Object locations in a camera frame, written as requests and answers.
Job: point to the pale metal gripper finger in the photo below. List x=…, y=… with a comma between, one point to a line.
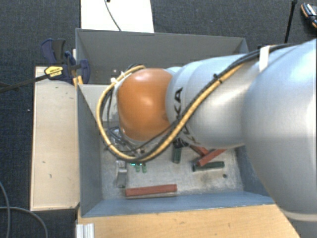
x=122, y=176

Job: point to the grey metal bin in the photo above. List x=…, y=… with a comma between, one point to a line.
x=158, y=48

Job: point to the red-brown flat block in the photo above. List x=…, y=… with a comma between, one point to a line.
x=210, y=157
x=201, y=150
x=151, y=190

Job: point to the pale wood board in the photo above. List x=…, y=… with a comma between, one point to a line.
x=55, y=145

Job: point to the dark green flat block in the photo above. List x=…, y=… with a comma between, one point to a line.
x=177, y=155
x=209, y=165

